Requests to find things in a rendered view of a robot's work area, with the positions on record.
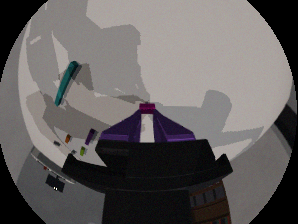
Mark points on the magenta rod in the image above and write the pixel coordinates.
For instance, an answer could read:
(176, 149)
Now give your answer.
(147, 108)

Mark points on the purple rod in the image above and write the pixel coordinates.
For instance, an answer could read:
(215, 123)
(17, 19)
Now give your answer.
(89, 137)

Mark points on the turquoise rod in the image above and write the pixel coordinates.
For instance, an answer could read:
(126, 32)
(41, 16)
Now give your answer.
(65, 81)

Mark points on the orange rod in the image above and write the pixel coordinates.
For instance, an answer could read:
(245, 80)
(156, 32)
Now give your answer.
(67, 138)

